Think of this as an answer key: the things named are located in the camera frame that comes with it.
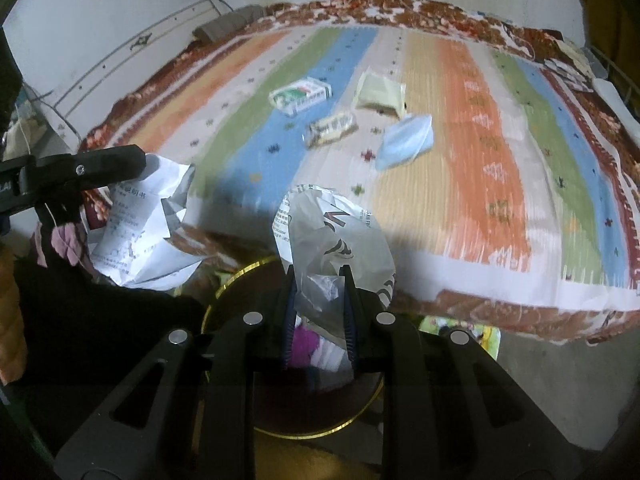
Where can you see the striped colourful bed cover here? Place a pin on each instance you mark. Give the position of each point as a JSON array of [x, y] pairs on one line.
[[450, 15]]

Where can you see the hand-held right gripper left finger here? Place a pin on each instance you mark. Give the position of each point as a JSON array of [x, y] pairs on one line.
[[289, 310]]

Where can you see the white folded cloth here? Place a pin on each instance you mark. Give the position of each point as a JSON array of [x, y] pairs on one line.
[[617, 100]]

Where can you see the dark gold-rimmed trash bin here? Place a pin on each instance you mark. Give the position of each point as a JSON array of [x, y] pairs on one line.
[[240, 290]]

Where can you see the clear printed plastic bag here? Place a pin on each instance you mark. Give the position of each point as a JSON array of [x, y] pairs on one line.
[[340, 230]]

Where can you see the blue face mask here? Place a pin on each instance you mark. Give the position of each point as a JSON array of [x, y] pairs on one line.
[[405, 141]]

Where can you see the white paper leaflet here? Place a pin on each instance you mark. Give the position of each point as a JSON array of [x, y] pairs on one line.
[[145, 240]]

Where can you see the pale yellow packet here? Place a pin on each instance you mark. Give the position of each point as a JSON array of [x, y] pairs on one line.
[[380, 92]]

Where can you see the green printed bag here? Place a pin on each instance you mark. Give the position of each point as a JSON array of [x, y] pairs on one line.
[[460, 335]]

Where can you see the striped colourful blanket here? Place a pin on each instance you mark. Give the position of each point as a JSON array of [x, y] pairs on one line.
[[475, 160]]

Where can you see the orange cloth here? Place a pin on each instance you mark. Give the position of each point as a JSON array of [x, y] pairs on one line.
[[11, 315]]

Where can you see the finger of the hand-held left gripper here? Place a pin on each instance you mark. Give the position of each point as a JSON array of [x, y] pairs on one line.
[[62, 212], [100, 165]]

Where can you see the pink cloth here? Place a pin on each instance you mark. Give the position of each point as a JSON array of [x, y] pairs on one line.
[[62, 242]]

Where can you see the clear snack wrapper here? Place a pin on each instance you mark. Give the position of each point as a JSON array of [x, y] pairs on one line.
[[331, 129]]

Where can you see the green and white carton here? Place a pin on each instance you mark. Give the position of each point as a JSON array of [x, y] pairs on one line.
[[300, 96]]

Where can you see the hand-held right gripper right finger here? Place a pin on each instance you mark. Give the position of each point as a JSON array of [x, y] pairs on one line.
[[350, 312]]

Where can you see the metal bed rail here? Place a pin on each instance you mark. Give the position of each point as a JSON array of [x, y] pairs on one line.
[[617, 67]]

